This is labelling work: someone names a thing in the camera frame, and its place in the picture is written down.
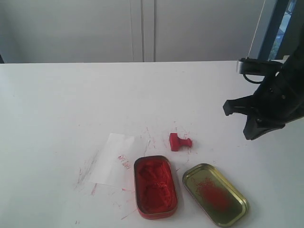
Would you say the gold tin lid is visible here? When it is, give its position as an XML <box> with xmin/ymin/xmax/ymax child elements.
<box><xmin>182</xmin><ymin>163</ymin><xmax>249</xmax><ymax>228</ymax></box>

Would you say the red stamp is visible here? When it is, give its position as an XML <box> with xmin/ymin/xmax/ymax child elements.
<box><xmin>169</xmin><ymin>133</ymin><xmax>192</xmax><ymax>152</ymax></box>

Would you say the white cabinet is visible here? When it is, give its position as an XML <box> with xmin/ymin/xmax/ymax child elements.
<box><xmin>0</xmin><ymin>0</ymin><xmax>276</xmax><ymax>63</ymax></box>

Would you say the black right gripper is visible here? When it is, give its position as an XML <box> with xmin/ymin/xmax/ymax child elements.
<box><xmin>223</xmin><ymin>45</ymin><xmax>304</xmax><ymax>140</ymax></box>

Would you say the white paper sheet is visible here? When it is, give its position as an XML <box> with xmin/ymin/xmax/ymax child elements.
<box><xmin>89</xmin><ymin>133</ymin><xmax>150</xmax><ymax>190</ymax></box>

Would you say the red ink pad tin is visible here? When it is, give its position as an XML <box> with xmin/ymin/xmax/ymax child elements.
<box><xmin>133</xmin><ymin>155</ymin><xmax>178</xmax><ymax>219</ymax></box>

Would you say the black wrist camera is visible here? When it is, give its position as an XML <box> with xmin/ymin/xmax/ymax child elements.
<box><xmin>236</xmin><ymin>57</ymin><xmax>283</xmax><ymax>76</ymax></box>

